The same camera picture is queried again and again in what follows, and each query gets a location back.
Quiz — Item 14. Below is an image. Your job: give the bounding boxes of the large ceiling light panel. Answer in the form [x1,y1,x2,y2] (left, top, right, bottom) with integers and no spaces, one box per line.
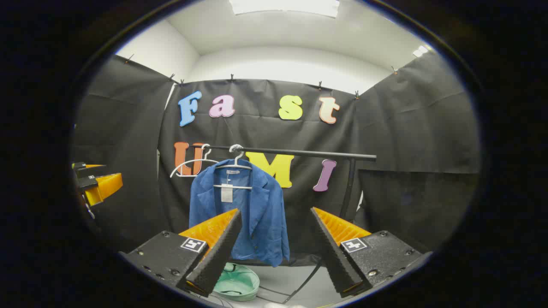
[229,0,341,18]

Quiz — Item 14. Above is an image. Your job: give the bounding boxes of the white plastic hanger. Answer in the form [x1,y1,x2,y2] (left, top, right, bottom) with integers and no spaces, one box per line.
[170,144,220,178]

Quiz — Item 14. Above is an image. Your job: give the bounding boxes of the green laundry hamper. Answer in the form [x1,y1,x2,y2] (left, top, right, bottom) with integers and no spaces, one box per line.
[213,263,260,302]

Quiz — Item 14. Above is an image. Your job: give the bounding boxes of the black backdrop cloth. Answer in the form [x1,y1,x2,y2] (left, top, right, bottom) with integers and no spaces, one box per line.
[71,53,482,268]

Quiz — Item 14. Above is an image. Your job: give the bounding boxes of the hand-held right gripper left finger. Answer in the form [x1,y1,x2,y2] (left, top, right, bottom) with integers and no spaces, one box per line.
[119,208,243,298]

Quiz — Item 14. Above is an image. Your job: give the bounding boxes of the row of black cloth clips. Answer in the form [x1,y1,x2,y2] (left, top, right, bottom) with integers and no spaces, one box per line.
[124,53,399,100]

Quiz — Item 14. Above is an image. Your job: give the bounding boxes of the blue jacket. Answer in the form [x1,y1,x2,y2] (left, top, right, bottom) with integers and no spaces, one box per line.
[189,159,290,268]

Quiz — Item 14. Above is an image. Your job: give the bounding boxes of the white hanger with taped hook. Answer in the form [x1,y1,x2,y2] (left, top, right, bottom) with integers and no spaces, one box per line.
[213,144,254,190]

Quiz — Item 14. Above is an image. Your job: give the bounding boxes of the black clothes rack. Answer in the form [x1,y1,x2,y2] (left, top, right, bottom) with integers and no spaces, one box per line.
[191,144,377,304]

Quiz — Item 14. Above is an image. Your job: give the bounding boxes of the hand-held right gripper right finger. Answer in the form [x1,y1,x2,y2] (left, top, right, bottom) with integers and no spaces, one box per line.
[310,207,433,299]

